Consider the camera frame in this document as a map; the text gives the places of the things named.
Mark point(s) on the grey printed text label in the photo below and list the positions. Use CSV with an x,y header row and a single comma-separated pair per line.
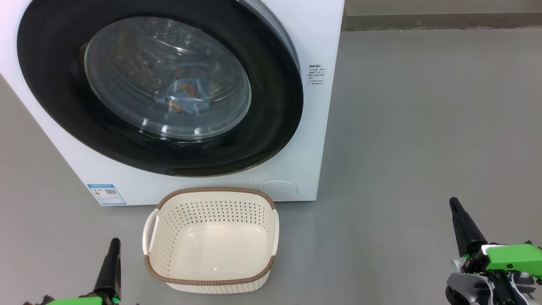
x,y
316,75

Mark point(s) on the cream perforated laundry basket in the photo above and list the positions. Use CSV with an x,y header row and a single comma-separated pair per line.
x,y
211,245

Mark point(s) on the white round filter cover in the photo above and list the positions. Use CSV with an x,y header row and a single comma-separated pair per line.
x,y
277,189

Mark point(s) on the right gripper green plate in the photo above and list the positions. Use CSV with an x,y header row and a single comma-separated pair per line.
x,y
512,258

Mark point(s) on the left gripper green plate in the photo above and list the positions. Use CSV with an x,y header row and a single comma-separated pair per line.
x,y
76,301

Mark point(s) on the black-rimmed glass washer door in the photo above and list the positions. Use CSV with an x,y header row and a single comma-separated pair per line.
x,y
55,84

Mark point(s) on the blue energy label sticker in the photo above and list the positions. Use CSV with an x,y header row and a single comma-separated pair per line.
x,y
106,194

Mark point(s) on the white front-load washing machine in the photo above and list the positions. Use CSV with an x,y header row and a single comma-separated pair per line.
x,y
322,127

